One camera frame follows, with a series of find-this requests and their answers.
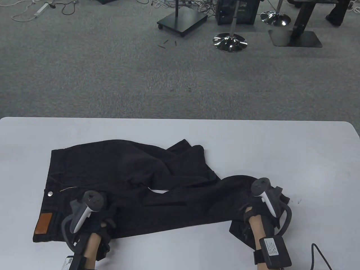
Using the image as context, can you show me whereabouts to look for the white power strip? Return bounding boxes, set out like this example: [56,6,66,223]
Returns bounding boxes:
[34,3,49,16]

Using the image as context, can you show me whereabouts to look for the white floor cable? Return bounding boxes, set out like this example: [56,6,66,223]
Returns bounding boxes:
[11,0,42,22]

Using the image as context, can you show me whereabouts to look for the grey and white controller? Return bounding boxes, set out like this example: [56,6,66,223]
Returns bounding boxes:
[61,190,107,248]
[250,177,293,237]

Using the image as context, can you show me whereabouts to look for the looped black cable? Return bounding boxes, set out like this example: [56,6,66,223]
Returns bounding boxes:
[46,0,78,16]

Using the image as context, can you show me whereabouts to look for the chrome stool base with pole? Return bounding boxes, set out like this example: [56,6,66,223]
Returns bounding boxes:
[260,0,291,27]
[212,0,248,53]

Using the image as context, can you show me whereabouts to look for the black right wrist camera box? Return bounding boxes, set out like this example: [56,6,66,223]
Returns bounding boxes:
[253,237,292,269]

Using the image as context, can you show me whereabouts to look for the black computer tower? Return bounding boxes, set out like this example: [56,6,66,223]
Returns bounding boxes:
[215,0,260,26]

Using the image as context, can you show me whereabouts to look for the tangle of cables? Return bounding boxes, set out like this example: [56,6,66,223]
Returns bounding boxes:
[150,0,220,14]

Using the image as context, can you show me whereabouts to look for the person's right hand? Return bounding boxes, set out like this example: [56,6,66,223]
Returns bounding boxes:
[239,186,290,228]

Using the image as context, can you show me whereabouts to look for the person's left forearm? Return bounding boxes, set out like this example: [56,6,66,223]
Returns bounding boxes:
[84,233,102,270]

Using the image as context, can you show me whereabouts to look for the black wheeled stand base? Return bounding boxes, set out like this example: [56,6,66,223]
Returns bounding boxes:
[157,0,208,38]

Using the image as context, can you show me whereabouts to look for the thick black cable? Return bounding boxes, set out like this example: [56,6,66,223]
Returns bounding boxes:
[310,243,333,270]

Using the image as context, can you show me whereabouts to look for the black trousers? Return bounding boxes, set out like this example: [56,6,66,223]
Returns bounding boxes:
[33,139,291,248]

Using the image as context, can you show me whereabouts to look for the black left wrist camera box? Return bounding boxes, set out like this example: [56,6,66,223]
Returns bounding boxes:
[60,255,98,270]

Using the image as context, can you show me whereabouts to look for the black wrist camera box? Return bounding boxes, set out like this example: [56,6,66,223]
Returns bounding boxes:
[253,237,292,269]
[60,255,98,270]

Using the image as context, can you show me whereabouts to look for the person's left hand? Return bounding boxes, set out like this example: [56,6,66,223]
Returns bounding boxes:
[72,194,117,239]

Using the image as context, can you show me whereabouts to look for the black flat-base stand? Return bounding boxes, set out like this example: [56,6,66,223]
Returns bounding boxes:
[268,0,339,48]

